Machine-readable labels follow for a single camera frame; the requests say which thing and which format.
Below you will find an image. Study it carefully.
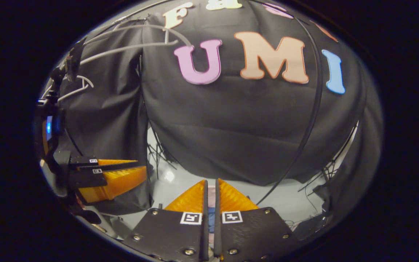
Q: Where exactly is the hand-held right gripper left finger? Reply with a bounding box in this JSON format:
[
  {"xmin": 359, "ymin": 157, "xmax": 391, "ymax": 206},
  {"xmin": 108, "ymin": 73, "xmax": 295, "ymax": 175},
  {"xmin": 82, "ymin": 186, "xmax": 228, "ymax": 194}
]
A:
[{"xmin": 122, "ymin": 179, "xmax": 210, "ymax": 262}]

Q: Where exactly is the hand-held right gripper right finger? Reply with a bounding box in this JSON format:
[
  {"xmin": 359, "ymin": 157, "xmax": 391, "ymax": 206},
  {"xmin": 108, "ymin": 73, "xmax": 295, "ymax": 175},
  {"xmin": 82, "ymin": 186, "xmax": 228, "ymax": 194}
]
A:
[{"xmin": 214, "ymin": 178, "xmax": 301, "ymax": 262}]

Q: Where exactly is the white clothes hanger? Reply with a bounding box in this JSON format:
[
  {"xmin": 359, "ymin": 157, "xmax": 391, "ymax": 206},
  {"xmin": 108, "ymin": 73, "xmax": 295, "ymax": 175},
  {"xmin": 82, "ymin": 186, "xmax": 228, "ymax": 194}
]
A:
[
  {"xmin": 41, "ymin": 75, "xmax": 95, "ymax": 103},
  {"xmin": 80, "ymin": 23, "xmax": 192, "ymax": 67}
]

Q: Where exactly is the black clothes rail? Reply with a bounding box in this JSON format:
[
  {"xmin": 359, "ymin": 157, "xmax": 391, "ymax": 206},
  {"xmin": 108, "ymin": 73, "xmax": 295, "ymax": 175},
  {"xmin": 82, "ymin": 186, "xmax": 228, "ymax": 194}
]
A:
[{"xmin": 248, "ymin": 0, "xmax": 323, "ymax": 205}]

